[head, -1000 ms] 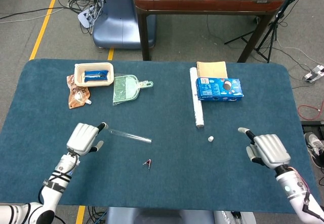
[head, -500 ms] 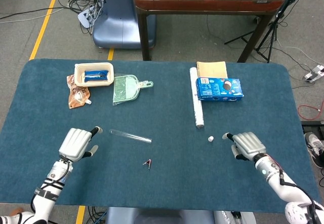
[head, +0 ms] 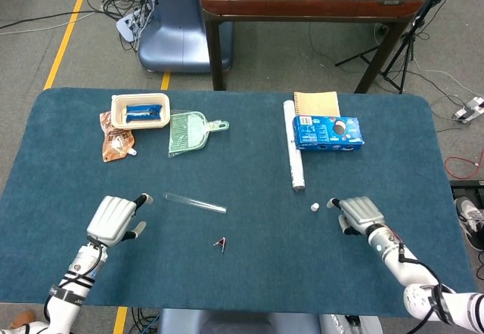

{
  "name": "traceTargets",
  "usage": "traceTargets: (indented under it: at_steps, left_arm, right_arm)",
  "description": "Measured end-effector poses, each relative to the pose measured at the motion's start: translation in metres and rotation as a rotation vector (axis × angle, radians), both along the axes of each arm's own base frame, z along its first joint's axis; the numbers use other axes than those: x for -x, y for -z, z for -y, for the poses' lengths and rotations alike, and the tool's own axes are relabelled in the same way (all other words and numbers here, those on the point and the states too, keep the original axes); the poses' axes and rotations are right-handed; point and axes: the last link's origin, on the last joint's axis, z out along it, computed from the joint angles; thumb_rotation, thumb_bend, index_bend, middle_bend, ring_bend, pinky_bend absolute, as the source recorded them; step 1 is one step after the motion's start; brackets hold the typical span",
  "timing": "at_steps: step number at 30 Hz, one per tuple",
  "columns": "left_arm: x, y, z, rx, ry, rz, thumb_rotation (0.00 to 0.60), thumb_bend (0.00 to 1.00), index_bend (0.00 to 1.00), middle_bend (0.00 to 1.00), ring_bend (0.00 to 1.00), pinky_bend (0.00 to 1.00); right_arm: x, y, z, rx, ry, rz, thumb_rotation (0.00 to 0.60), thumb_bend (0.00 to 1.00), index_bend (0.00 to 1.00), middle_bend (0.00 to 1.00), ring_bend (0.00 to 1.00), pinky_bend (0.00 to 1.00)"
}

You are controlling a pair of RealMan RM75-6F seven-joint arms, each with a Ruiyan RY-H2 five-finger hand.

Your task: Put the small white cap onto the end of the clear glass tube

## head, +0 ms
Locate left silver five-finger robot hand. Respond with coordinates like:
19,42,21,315
85,193,154,248

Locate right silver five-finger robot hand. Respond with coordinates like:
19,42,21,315
327,196,386,237

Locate clear plastic tube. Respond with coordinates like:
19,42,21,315
163,192,228,215

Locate blue-grey own robot base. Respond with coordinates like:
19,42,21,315
157,308,383,334

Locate orange spout pouch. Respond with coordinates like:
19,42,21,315
99,110,138,163

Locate white paper roll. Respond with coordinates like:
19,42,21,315
283,100,306,193

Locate blue Oreo cookie box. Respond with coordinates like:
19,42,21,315
293,115,365,151

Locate cream plastic food container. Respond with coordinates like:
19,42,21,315
110,92,171,130

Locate grey black sneaker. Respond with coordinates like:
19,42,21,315
455,196,484,252

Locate black flat floor device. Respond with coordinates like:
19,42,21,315
449,179,484,199

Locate blue snack packet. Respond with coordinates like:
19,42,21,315
125,104,163,122

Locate green dustpan brush set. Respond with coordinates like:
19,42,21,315
168,110,231,159

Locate kraft spiral notebook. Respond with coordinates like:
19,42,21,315
293,91,341,119

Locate blue felt table cover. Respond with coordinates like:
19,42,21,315
0,87,477,318

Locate black tripod stand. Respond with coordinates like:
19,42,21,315
335,0,468,94

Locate white power strip with plugs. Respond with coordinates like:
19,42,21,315
116,11,147,42

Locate brown mahjong table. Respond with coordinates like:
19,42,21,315
199,0,428,94

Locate red cable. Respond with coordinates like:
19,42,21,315
444,152,484,180

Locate white power strip with switch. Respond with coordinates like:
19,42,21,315
452,96,484,123

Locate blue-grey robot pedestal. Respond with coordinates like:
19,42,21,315
138,0,234,73

